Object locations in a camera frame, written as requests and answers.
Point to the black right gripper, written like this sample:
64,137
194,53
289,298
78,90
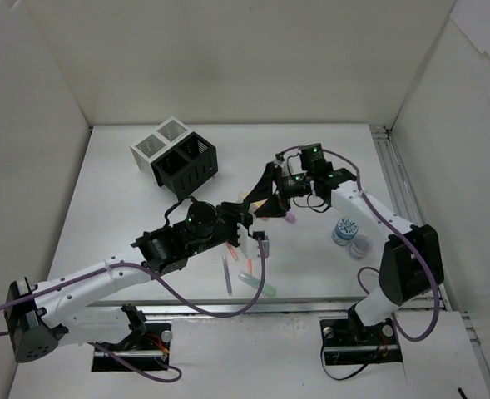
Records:
279,183

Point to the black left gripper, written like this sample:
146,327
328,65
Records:
236,218

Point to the orange gel pen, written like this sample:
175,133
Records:
232,252

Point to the purple gel pen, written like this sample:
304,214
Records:
227,275

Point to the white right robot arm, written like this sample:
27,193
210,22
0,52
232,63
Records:
411,262

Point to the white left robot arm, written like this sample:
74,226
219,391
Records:
43,316

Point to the yellow highlighter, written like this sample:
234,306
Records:
242,195

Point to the purple highlighter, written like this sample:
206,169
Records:
290,218

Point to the black mesh double container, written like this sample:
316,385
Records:
186,166

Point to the green highlighter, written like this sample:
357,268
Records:
254,282

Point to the white mesh double container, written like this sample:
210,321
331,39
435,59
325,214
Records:
157,142

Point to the clear jar of rubber bands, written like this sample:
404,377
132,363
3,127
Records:
361,246

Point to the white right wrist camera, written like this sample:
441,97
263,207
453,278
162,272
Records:
284,163

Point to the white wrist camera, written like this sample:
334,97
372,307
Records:
284,163
253,243

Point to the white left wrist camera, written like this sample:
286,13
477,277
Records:
253,243

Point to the aluminium side rail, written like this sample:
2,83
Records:
403,199

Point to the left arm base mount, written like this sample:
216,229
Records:
147,353

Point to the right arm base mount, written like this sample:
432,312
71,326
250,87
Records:
343,347

